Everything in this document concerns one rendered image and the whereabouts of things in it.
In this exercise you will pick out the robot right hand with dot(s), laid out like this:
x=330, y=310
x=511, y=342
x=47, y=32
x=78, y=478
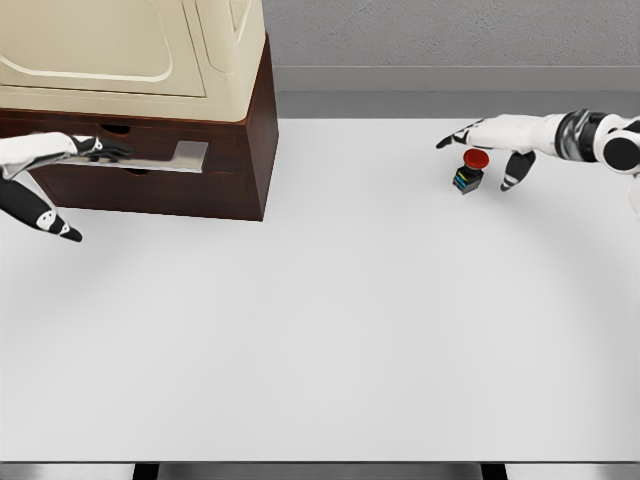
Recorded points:
x=510, y=134

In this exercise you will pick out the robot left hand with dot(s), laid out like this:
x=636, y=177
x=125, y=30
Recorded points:
x=35, y=150

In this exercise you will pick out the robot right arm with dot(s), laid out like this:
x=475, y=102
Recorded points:
x=600, y=140

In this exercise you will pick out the cream and brown drawer cabinet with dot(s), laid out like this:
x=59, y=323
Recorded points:
x=125, y=45

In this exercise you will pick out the plain brown drawer front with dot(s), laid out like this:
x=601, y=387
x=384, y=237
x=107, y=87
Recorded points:
x=200, y=192

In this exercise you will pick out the red button switch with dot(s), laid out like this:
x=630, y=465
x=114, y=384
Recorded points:
x=470, y=172

